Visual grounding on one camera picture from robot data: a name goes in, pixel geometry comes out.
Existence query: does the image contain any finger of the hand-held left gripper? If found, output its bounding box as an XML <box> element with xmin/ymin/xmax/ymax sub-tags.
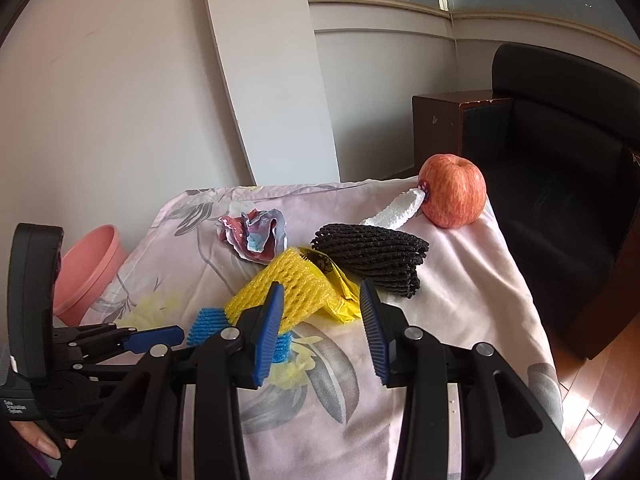
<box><xmin>70</xmin><ymin>350</ymin><xmax>151</xmax><ymax>381</ymax></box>
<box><xmin>52</xmin><ymin>324</ymin><xmax>186</xmax><ymax>353</ymax></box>

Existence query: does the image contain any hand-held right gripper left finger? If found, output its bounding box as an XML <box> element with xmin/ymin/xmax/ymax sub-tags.
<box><xmin>59</xmin><ymin>281</ymin><xmax>286</xmax><ymax>480</ymax></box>

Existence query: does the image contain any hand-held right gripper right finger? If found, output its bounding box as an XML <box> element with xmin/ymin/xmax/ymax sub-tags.
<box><xmin>359</xmin><ymin>279</ymin><xmax>586</xmax><ymax>480</ymax></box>

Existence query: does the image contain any yellow plastic bag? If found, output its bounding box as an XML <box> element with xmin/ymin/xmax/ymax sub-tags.
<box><xmin>300</xmin><ymin>247</ymin><xmax>363</xmax><ymax>323</ymax></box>

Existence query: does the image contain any blue foam fruit net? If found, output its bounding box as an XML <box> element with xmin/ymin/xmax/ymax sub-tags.
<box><xmin>186</xmin><ymin>307</ymin><xmax>293</xmax><ymax>365</ymax></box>

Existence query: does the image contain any yellow foam fruit net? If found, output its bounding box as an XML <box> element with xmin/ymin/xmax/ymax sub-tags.
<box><xmin>223</xmin><ymin>246</ymin><xmax>346</xmax><ymax>333</ymax></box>

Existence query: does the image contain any pink plastic basin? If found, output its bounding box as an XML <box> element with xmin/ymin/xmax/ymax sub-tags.
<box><xmin>52</xmin><ymin>224</ymin><xmax>129</xmax><ymax>326</ymax></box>

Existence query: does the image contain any black foam fruit net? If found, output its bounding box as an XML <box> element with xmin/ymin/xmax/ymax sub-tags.
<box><xmin>310</xmin><ymin>222</ymin><xmax>431</xmax><ymax>300</ymax></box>

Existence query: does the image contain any colourful wrapper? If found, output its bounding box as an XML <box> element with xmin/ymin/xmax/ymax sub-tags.
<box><xmin>216</xmin><ymin>208</ymin><xmax>289</xmax><ymax>265</ymax></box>

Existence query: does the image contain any person's left hand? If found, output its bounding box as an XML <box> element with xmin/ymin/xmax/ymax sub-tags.
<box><xmin>9</xmin><ymin>420</ymin><xmax>80</xmax><ymax>461</ymax></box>

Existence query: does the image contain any pink floral cloth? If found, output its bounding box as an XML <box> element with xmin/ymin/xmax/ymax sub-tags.
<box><xmin>80</xmin><ymin>177</ymin><xmax>566</xmax><ymax>480</ymax></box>

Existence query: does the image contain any white foam fruit net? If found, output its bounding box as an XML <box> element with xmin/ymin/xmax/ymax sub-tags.
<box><xmin>361</xmin><ymin>187</ymin><xmax>427</xmax><ymax>228</ymax></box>

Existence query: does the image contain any red apple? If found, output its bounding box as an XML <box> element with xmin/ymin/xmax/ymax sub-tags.
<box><xmin>417</xmin><ymin>153</ymin><xmax>487</xmax><ymax>230</ymax></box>

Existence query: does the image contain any black armchair with wooden arms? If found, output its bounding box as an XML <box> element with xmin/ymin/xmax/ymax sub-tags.
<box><xmin>412</xmin><ymin>42</ymin><xmax>640</xmax><ymax>361</ymax></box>

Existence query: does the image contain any white leaning board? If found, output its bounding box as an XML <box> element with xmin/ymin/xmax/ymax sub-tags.
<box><xmin>200</xmin><ymin>0</ymin><xmax>342</xmax><ymax>186</ymax></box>

